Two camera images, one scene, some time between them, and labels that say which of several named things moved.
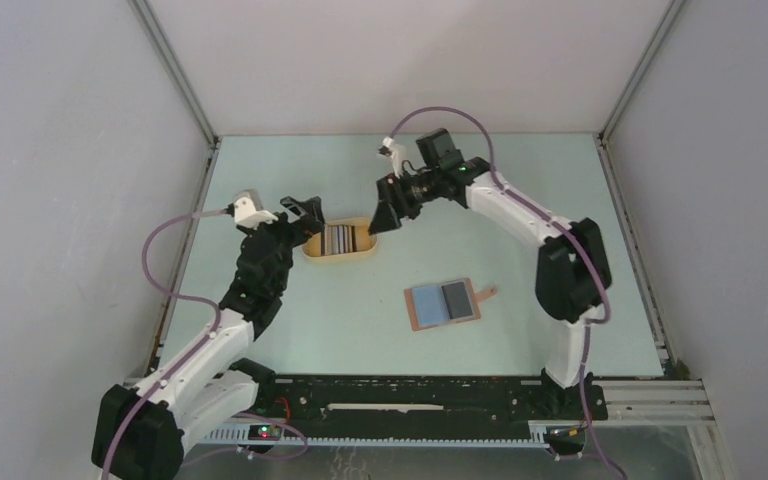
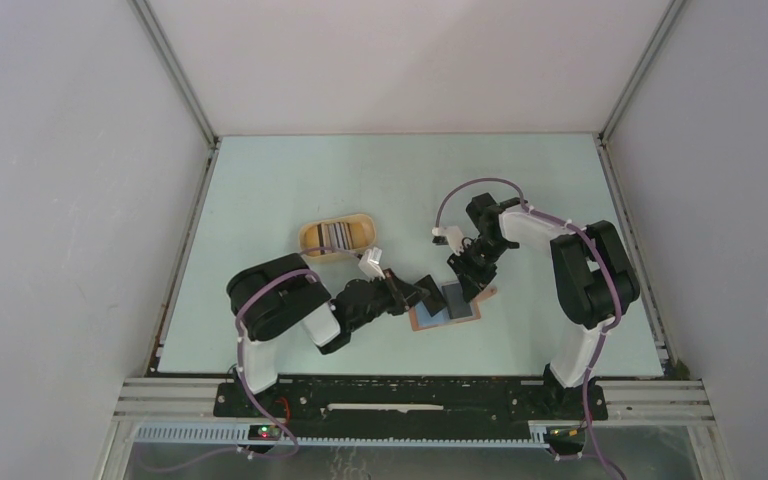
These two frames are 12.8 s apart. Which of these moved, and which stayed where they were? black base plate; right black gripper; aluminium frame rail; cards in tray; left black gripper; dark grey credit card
Moved: left black gripper; right black gripper
Stayed: black base plate; aluminium frame rail; dark grey credit card; cards in tray
